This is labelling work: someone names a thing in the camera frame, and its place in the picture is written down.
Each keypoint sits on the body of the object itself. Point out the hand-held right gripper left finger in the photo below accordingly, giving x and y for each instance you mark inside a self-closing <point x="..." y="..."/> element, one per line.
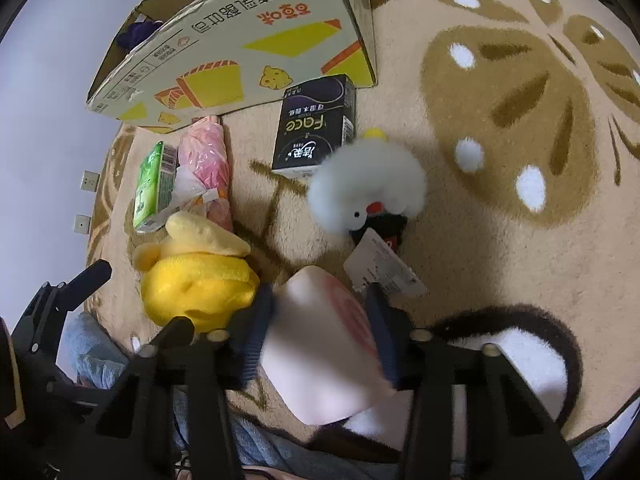
<point x="255" y="332"/>

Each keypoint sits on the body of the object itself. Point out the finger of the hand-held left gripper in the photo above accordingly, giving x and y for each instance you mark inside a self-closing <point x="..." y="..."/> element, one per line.
<point x="75" y="285"/>

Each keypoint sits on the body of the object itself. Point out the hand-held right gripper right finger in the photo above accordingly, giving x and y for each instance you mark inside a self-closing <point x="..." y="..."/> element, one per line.
<point x="384" y="335"/>

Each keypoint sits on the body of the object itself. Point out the pink white soft packet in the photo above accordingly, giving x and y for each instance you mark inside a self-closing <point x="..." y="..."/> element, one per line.
<point x="320" y="350"/>

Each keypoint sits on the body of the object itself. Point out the yellow plush toy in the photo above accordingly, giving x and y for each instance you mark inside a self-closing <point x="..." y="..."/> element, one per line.
<point x="200" y="280"/>

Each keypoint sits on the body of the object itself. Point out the green tissue pack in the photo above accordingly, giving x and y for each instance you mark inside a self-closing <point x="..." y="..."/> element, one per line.
<point x="150" y="185"/>

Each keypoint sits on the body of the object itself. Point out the white fluffy plush toy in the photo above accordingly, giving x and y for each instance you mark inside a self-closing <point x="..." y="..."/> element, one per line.
<point x="365" y="180"/>

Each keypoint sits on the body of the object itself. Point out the black tissue pack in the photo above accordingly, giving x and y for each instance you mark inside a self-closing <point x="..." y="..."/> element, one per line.
<point x="310" y="125"/>

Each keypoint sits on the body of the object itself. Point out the printed cardboard box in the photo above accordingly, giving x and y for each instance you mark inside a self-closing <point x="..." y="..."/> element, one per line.
<point x="225" y="50"/>

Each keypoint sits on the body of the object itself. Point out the beige patterned carpet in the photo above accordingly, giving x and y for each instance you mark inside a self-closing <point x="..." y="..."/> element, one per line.
<point x="450" y="270"/>

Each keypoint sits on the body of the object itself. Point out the purple plush toy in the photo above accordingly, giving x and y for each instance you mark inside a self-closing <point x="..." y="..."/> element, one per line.
<point x="137" y="32"/>

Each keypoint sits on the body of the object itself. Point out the white wall antenna socket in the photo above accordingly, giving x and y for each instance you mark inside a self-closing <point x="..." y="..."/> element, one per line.
<point x="82" y="223"/>

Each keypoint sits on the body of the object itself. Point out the white wall power socket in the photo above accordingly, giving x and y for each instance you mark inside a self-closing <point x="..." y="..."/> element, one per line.
<point x="90" y="181"/>

